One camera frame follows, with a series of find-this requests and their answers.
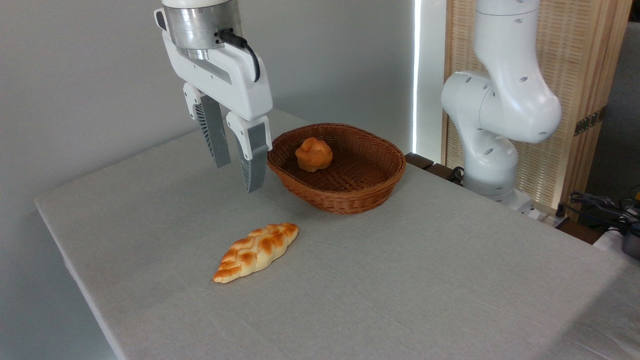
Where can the round orange bread roll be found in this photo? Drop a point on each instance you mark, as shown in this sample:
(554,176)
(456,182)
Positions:
(314,155)

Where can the black metal hinge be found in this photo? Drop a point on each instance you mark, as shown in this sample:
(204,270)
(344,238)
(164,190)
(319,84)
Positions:
(589,122)

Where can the grey tablecloth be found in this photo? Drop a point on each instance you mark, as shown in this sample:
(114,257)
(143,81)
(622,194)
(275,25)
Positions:
(400,280)

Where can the white power strip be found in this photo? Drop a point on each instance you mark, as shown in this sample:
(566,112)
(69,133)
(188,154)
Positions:
(547,217)

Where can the long braided bread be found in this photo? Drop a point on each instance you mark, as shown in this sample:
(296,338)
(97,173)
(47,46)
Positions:
(255,252)

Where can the brown wicker basket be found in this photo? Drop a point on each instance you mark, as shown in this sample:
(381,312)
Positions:
(350,196)

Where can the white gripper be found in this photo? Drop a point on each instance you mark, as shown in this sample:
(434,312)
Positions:
(235,85)

